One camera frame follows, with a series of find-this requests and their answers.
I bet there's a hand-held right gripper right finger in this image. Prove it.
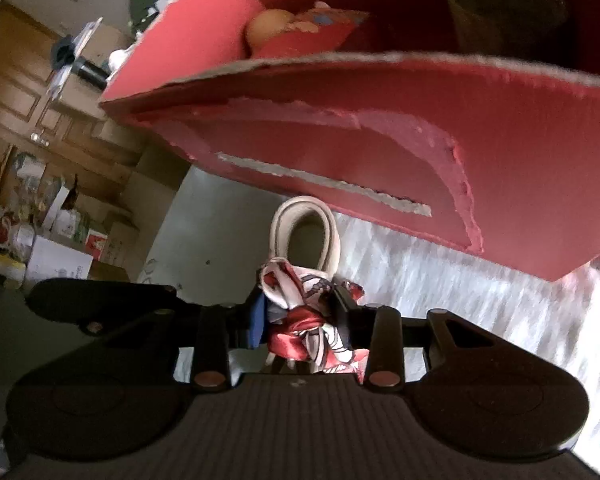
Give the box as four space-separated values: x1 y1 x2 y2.
332 285 497 392

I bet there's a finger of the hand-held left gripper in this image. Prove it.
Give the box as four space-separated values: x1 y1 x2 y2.
25 279 179 337

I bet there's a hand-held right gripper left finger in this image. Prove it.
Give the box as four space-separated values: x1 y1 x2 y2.
105 287 267 394

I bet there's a red and white printed scarf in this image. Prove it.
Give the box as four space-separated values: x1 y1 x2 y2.
259 257 371 376

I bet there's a red cardboard box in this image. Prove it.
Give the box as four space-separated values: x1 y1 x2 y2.
99 0 600 281

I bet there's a red printed packet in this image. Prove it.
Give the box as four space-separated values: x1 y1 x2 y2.
252 2 371 58

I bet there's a stack of cardboard boxes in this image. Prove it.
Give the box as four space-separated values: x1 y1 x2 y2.
0 150 141 286

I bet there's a wooden door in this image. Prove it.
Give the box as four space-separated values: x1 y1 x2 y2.
0 0 146 201

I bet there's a wooden gourd-shaped toy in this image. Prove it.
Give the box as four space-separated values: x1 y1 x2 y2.
245 9 293 58

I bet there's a brown cup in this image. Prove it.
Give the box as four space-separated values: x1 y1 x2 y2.
446 0 568 56

